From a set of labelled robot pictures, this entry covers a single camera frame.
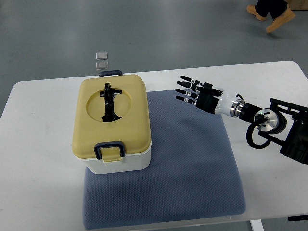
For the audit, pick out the tan boot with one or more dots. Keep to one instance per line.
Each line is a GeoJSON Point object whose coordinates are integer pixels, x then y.
{"type": "Point", "coordinates": [252, 10]}
{"type": "Point", "coordinates": [284, 18]}

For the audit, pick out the black table control panel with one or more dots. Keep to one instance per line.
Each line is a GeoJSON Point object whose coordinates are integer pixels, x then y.
{"type": "Point", "coordinates": [297, 218]}

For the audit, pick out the white storage box base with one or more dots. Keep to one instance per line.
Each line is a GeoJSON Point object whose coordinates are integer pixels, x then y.
{"type": "Point", "coordinates": [131, 162]}

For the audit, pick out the white table leg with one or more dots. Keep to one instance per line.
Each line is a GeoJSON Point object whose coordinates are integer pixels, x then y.
{"type": "Point", "coordinates": [256, 225]}

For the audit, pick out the yellow box lid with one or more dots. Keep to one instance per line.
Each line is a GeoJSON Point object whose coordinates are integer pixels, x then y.
{"type": "Point", "coordinates": [133, 129]}

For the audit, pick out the upper metal floor plate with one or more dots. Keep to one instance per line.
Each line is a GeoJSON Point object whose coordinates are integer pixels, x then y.
{"type": "Point", "coordinates": [103, 55]}

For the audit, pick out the dark blue latch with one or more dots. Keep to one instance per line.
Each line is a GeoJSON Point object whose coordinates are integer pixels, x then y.
{"type": "Point", "coordinates": [110, 73]}
{"type": "Point", "coordinates": [104, 145]}

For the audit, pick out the black lid handle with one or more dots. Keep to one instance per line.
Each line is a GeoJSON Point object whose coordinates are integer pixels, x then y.
{"type": "Point", "coordinates": [109, 94]}

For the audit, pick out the dark blue rear latch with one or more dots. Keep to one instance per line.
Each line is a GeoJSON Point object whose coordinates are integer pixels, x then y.
{"type": "Point", "coordinates": [110, 73]}

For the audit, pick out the tan right boot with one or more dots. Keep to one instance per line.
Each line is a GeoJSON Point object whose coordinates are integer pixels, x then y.
{"type": "Point", "coordinates": [284, 18]}

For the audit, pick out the cardboard box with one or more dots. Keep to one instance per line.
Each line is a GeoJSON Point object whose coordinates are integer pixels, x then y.
{"type": "Point", "coordinates": [298, 5]}

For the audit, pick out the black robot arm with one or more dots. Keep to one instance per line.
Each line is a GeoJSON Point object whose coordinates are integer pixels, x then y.
{"type": "Point", "coordinates": [283, 123]}

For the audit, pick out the dark blue front latch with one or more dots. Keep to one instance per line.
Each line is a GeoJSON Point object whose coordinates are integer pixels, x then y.
{"type": "Point", "coordinates": [104, 145]}

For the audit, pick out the black trouser legs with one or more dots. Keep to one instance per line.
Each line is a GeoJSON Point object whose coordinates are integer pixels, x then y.
{"type": "Point", "coordinates": [273, 7]}

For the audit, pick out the tan left boot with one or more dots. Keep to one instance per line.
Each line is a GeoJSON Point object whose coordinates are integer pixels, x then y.
{"type": "Point", "coordinates": [252, 10]}

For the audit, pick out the blue grey fabric mat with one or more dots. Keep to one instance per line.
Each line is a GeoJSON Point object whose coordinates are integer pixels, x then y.
{"type": "Point", "coordinates": [192, 173]}

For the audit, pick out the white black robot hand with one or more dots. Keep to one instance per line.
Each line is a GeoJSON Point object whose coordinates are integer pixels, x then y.
{"type": "Point", "coordinates": [210, 99]}

